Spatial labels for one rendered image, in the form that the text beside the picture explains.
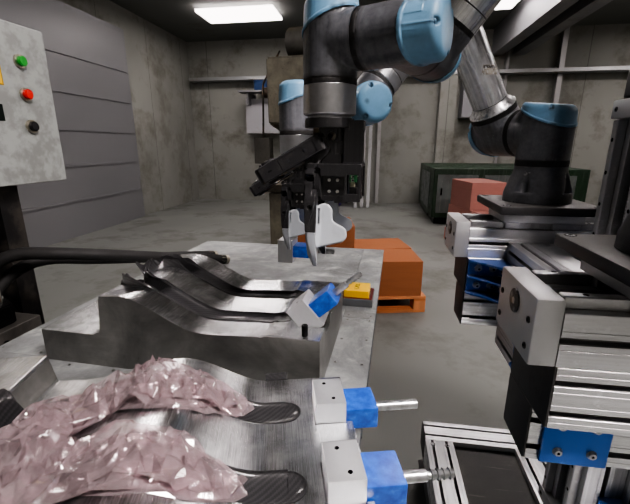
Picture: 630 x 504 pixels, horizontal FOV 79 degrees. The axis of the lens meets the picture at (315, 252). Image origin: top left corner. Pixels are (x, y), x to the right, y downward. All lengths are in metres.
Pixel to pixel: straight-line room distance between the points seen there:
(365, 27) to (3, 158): 0.98
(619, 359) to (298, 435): 0.40
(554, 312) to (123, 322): 0.63
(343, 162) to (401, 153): 7.68
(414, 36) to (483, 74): 0.60
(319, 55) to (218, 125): 8.36
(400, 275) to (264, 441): 2.40
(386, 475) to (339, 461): 0.05
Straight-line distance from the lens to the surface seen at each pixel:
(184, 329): 0.66
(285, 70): 4.10
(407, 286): 2.84
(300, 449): 0.47
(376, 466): 0.44
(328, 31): 0.56
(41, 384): 0.61
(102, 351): 0.78
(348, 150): 0.56
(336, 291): 0.62
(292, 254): 0.91
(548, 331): 0.56
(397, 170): 8.25
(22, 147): 1.30
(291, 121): 0.86
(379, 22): 0.53
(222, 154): 8.87
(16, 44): 1.35
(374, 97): 0.77
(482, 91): 1.11
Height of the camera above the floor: 1.17
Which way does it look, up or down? 16 degrees down
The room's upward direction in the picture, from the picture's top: straight up
